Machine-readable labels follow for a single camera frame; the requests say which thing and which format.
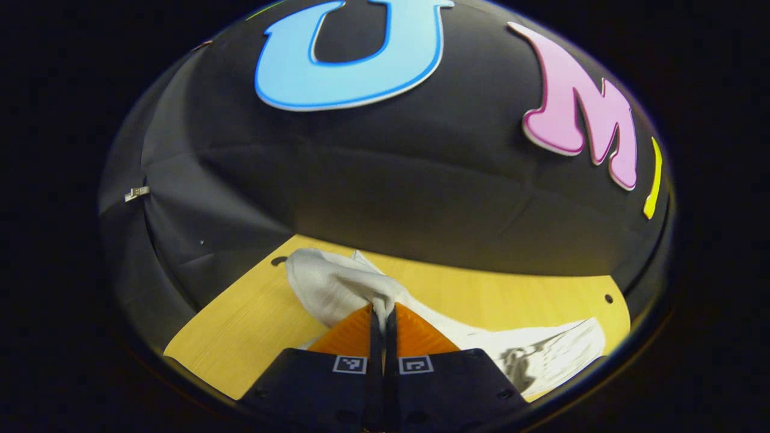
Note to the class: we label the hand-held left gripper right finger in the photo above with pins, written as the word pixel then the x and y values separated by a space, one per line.
pixel 392 385

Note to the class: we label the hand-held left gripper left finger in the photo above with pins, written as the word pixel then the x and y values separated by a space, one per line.
pixel 376 385

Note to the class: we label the white jeans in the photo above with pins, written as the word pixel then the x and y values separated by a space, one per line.
pixel 331 282

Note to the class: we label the black backdrop cloth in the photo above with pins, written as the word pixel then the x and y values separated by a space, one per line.
pixel 391 168

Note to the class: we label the small silver cloth clip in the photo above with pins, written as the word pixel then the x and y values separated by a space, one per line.
pixel 136 193

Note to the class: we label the small red cloth clip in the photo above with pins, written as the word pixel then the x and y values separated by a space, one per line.
pixel 203 44

